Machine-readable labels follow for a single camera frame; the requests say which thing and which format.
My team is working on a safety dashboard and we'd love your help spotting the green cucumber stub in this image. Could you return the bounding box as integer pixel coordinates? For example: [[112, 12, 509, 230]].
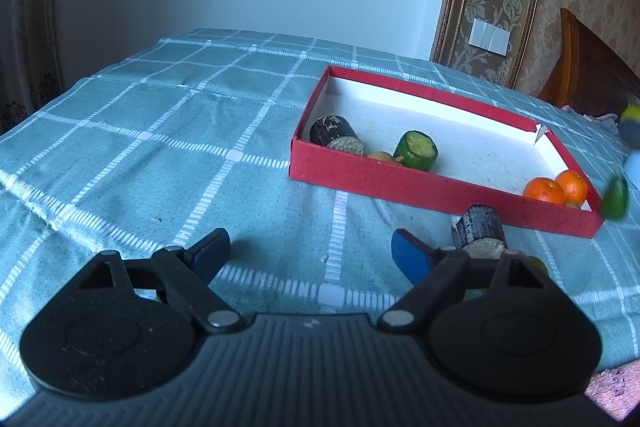
[[393, 130, 438, 171]]

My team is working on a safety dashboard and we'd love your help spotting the small brown round fruit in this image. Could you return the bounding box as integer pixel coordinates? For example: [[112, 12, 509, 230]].
[[368, 150, 404, 165]]

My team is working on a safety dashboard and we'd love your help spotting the orange mandarin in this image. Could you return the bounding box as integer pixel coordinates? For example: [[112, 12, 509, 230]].
[[523, 176, 566, 206]]

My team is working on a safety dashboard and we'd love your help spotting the orange mandarin outside box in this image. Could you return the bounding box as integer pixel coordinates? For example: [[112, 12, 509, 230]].
[[554, 169, 589, 207]]

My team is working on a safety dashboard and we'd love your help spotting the red shallow cardboard box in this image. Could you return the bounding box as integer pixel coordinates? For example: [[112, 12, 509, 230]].
[[288, 66, 603, 239]]

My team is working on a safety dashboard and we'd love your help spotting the pink floral towel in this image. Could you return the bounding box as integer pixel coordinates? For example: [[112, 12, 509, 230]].
[[586, 361, 640, 421]]

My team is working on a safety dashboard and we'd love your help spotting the white electric kettle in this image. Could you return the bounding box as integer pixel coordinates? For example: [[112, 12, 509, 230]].
[[623, 150, 640, 190]]

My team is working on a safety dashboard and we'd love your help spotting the brown wooden headboard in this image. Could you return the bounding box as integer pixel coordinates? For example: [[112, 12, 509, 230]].
[[538, 8, 639, 118]]

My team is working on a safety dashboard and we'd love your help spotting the beige patterned curtain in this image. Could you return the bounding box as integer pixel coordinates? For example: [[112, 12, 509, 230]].
[[0, 0, 64, 133]]

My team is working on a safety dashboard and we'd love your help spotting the white wall switch panel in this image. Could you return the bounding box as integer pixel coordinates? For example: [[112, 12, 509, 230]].
[[469, 18, 511, 56]]

